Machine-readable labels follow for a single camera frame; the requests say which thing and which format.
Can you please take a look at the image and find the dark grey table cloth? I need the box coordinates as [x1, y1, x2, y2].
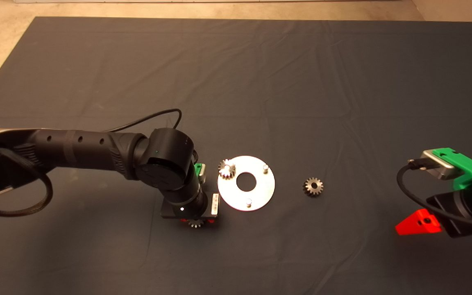
[0, 16, 472, 295]

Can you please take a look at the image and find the black right camera cable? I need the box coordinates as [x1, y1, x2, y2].
[397, 159, 472, 230]

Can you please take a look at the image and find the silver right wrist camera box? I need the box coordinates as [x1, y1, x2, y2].
[422, 150, 458, 180]

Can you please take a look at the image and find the thick braided black arm cable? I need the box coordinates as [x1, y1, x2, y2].
[0, 150, 53, 218]

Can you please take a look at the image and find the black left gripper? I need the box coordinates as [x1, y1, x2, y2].
[161, 193, 220, 224]

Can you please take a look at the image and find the green right camera mount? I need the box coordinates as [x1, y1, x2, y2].
[433, 147, 472, 190]

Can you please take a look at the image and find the round metal carrier plate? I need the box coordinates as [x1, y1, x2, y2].
[217, 156, 276, 212]

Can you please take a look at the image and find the thin black left camera cable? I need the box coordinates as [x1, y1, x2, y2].
[109, 109, 182, 132]

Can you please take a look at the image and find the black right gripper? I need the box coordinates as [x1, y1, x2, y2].
[395, 191, 472, 238]

